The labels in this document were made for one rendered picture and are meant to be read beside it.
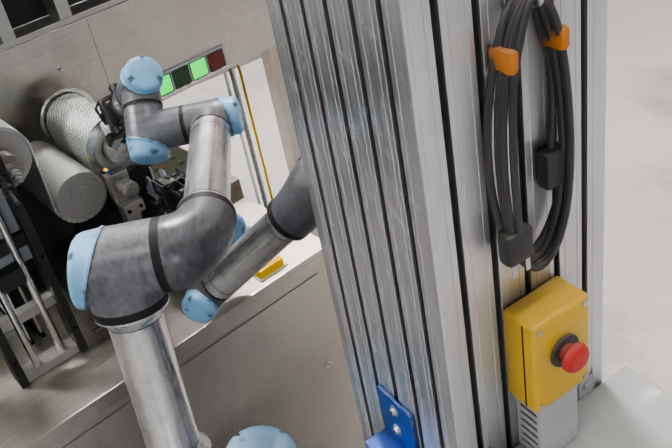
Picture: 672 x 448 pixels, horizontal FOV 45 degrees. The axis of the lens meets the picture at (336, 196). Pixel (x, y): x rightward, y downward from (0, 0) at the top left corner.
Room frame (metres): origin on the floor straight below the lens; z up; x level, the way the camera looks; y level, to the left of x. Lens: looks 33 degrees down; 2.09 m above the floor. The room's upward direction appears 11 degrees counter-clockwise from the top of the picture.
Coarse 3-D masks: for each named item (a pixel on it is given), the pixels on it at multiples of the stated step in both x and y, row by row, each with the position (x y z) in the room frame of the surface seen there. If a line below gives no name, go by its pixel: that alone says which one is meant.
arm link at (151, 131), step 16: (128, 112) 1.41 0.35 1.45; (144, 112) 1.40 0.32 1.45; (160, 112) 1.40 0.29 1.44; (176, 112) 1.39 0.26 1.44; (128, 128) 1.39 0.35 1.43; (144, 128) 1.37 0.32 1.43; (160, 128) 1.37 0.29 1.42; (176, 128) 1.37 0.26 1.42; (128, 144) 1.37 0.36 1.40; (144, 144) 1.35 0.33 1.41; (160, 144) 1.36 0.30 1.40; (176, 144) 1.37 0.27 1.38; (144, 160) 1.36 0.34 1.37; (160, 160) 1.37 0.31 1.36
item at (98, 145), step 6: (102, 132) 1.67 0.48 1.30; (96, 138) 1.66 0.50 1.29; (102, 138) 1.67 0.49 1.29; (96, 144) 1.65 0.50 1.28; (102, 144) 1.66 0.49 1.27; (96, 150) 1.65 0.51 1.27; (102, 150) 1.66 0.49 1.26; (96, 156) 1.65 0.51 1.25; (102, 156) 1.66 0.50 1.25; (102, 162) 1.65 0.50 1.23; (108, 162) 1.66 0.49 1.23; (126, 162) 1.68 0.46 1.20; (132, 162) 1.69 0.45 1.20; (108, 168) 1.66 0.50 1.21; (114, 168) 1.67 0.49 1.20
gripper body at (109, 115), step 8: (112, 88) 1.55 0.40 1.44; (112, 96) 1.56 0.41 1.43; (96, 104) 1.59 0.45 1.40; (104, 104) 1.59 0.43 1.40; (112, 104) 1.53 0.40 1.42; (96, 112) 1.61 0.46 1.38; (104, 112) 1.57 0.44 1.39; (112, 112) 1.57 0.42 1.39; (104, 120) 1.60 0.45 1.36; (112, 120) 1.56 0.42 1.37; (112, 128) 1.56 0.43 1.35; (120, 128) 1.55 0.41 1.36; (120, 136) 1.57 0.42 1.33
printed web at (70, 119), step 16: (64, 96) 1.88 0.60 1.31; (80, 96) 1.88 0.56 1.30; (48, 112) 1.85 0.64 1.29; (64, 112) 1.81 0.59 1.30; (80, 112) 1.77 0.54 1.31; (0, 128) 1.57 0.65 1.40; (48, 128) 1.85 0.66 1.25; (64, 128) 1.77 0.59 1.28; (80, 128) 1.72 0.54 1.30; (64, 144) 1.79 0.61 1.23; (80, 144) 1.70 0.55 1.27; (32, 160) 1.60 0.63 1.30; (80, 160) 1.74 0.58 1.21; (32, 176) 1.64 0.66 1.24; (32, 192) 1.69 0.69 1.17; (48, 192) 1.59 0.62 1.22; (16, 304) 1.61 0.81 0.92; (32, 320) 1.52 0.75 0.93
